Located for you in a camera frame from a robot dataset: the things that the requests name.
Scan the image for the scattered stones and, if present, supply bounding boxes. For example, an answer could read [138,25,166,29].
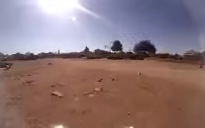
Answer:
[23,61,144,100]

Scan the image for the dark broad tree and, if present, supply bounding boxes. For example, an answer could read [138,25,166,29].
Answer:
[133,39,158,56]

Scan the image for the dark round tree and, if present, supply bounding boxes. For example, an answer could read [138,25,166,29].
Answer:
[110,39,124,53]

